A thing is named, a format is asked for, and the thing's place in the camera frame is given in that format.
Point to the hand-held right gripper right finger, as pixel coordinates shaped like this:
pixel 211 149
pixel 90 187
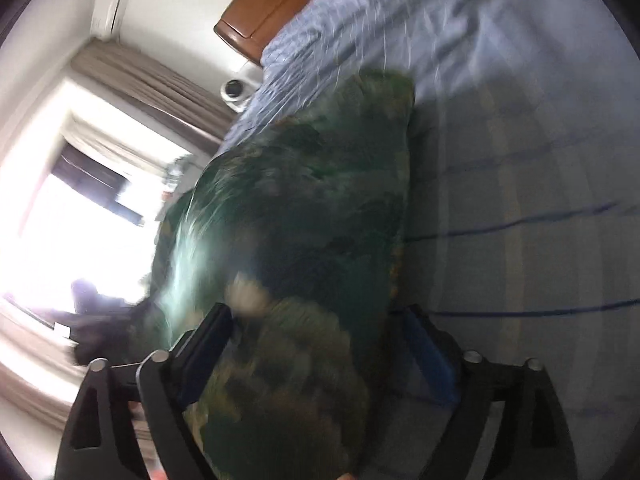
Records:
pixel 430 360

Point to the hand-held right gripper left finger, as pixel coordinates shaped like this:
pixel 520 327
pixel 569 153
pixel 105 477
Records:
pixel 210 342

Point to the green patterned silk garment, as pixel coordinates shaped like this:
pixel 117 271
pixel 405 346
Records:
pixel 310 210

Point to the blue checked bed sheet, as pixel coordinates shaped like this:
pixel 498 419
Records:
pixel 500 135

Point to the beige curtain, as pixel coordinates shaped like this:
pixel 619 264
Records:
pixel 150 90

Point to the white round fan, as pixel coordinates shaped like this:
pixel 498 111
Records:
pixel 234 91

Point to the wooden headboard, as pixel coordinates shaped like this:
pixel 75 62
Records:
pixel 265 15

